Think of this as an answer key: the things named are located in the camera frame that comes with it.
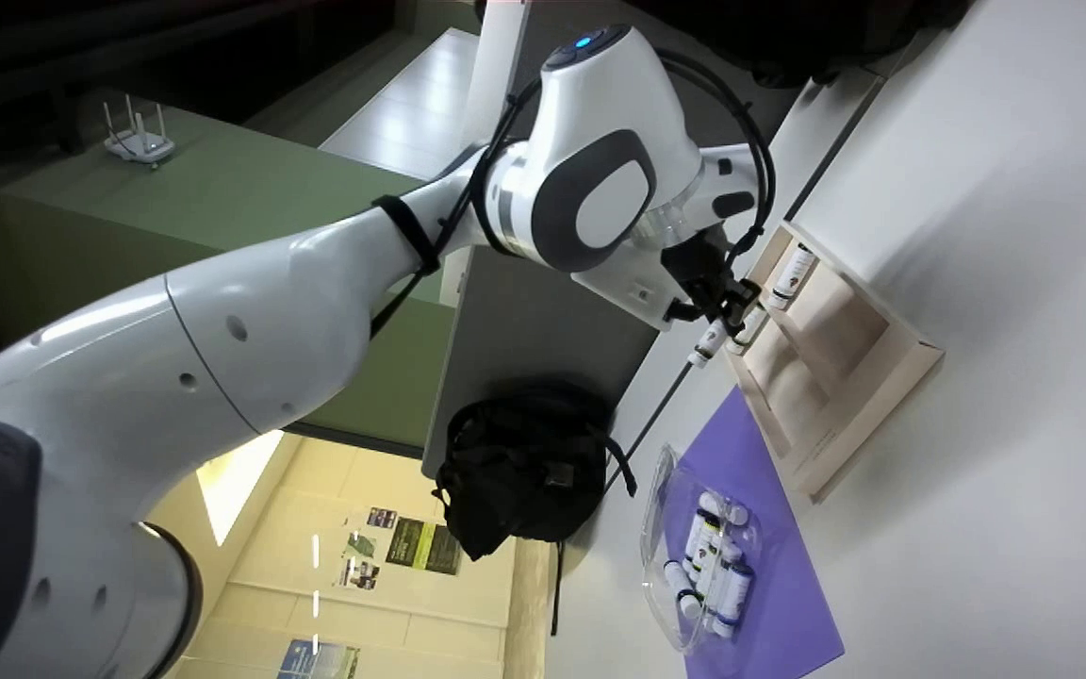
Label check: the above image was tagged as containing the green cabinet wall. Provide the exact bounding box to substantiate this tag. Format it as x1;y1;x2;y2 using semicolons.
0;138;463;456

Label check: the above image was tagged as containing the grey desk partition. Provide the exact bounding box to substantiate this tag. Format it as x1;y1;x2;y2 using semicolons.
419;0;810;456

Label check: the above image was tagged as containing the wooden compartment tray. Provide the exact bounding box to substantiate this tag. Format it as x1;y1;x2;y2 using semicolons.
733;225;942;500

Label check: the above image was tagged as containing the black backpack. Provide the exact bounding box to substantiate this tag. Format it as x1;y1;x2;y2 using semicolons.
435;379;639;561

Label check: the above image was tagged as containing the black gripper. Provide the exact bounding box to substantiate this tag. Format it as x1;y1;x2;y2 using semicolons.
659;231;763;342

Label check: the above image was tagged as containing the purple mat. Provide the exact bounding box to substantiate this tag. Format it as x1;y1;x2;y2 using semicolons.
649;392;844;679

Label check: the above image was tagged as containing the pile of white bottles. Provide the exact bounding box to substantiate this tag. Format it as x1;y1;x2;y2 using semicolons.
665;490;760;636

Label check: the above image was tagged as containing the clear plastic container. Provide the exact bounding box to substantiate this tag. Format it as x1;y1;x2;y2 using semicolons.
641;451;763;655

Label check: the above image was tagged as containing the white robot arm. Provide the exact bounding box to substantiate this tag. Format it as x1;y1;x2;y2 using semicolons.
0;26;771;679

